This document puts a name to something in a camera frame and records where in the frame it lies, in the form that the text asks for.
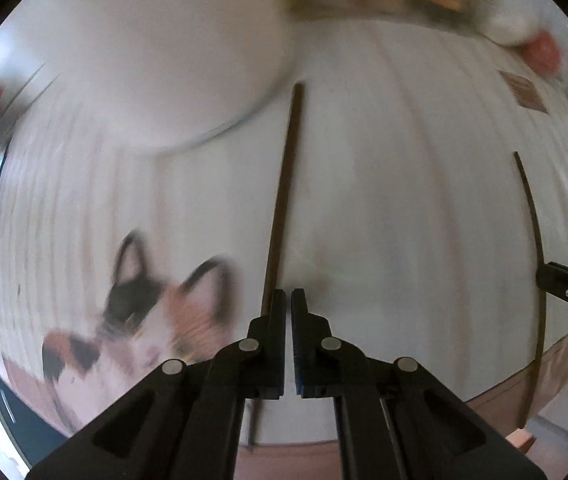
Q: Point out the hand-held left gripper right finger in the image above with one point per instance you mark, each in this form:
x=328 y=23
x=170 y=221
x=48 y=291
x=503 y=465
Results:
x=299 y=350

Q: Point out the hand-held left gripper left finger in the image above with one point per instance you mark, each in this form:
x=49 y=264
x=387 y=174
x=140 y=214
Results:
x=278 y=345

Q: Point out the thin black chopstick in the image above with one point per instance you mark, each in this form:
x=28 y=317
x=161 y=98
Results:
x=534 y=220

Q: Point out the dark brown chopstick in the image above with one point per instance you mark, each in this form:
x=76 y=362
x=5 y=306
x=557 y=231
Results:
x=285 y=185

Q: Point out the striped cat print mat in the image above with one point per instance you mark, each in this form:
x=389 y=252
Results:
x=389 y=185

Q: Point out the red object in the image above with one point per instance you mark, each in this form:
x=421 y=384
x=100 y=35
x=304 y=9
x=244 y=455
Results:
x=544 y=54

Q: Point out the white crumpled cloth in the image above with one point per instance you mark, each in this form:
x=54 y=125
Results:
x=506 y=22

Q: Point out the white round plate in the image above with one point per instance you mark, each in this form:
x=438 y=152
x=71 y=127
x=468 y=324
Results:
x=138 y=50

